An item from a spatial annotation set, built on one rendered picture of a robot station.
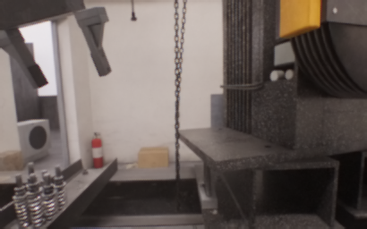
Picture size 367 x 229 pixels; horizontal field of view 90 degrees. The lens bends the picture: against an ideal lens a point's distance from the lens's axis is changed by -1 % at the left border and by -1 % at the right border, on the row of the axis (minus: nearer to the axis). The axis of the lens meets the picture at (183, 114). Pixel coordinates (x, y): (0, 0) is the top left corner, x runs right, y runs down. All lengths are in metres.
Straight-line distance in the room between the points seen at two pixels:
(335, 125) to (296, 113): 0.15
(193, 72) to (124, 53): 1.07
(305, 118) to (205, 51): 2.47
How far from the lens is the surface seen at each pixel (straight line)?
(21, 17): 0.39
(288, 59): 0.65
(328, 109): 0.68
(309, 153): 0.66
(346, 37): 0.52
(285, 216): 0.75
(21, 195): 0.79
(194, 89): 2.89
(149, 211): 1.14
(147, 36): 3.05
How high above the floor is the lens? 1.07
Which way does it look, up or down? 6 degrees down
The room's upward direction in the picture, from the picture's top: 2 degrees counter-clockwise
